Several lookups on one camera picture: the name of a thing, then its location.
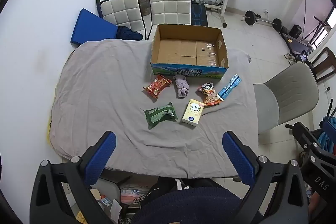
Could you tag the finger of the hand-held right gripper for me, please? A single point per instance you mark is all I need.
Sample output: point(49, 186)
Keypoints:
point(298, 130)

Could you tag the yellow cloth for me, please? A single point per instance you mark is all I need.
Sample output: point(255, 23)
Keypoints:
point(48, 134)

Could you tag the yellow tissue pack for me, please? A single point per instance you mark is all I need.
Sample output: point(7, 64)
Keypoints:
point(193, 111)

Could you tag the black speaker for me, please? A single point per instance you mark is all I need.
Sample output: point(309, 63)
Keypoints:
point(296, 31)

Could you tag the brown wooden chair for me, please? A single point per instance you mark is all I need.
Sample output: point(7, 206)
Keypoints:
point(323, 57)

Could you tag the purple sock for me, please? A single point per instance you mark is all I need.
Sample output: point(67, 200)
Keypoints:
point(181, 87)

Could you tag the short barbell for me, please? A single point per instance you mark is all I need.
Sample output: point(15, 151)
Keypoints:
point(249, 16)

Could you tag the black metal stand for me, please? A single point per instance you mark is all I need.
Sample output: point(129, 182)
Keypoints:
point(331, 108)

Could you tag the grey tablecloth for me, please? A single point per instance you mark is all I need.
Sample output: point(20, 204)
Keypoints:
point(105, 95)

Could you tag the pink printed bag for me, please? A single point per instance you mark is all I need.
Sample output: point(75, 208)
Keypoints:
point(134, 196)

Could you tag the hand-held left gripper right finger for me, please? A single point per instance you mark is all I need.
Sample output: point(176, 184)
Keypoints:
point(237, 158)

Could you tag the grey shell chair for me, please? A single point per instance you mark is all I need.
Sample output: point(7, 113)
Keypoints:
point(288, 92)

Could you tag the black weight bench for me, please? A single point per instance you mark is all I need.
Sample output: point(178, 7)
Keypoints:
point(199, 14)

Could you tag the black bag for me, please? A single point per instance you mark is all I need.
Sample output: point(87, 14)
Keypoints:
point(304, 56)

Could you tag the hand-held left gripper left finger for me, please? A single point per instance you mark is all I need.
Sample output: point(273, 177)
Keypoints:
point(101, 158)

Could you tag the thin black pole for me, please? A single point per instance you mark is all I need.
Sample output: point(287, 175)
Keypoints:
point(305, 16)

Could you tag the red snack packet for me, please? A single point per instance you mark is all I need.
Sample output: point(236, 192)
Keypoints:
point(157, 86)

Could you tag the long blue packet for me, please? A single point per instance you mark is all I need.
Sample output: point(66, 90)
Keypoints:
point(228, 87)

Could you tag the brown jug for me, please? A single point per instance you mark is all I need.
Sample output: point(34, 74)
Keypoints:
point(144, 3)

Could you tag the rolled dark blue mat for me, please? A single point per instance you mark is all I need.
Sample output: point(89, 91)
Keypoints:
point(99, 6)

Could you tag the white shoe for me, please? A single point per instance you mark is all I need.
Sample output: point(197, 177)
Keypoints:
point(292, 61)
point(287, 56)

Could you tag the green snack packet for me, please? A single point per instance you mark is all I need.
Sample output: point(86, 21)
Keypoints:
point(160, 115)

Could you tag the cartoon print snack packet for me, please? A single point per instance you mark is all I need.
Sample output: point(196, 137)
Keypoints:
point(210, 95)

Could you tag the dark blue cloth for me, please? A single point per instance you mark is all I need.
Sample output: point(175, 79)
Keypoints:
point(128, 33)

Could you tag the treadmill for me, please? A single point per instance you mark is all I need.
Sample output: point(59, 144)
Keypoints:
point(296, 43)

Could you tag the cardboard box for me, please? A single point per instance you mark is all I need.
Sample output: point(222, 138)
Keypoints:
point(183, 52)

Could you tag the blue foam mat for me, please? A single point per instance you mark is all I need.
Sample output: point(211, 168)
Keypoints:
point(90, 28)

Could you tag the person's dark clothed torso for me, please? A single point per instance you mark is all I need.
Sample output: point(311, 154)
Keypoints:
point(189, 203)

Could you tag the white wall socket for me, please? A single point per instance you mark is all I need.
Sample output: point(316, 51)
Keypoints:
point(265, 12)

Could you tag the window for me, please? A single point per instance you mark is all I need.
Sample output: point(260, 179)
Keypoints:
point(326, 27)

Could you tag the white quilted chair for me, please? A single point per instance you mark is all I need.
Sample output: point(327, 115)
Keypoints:
point(169, 5)
point(122, 12)

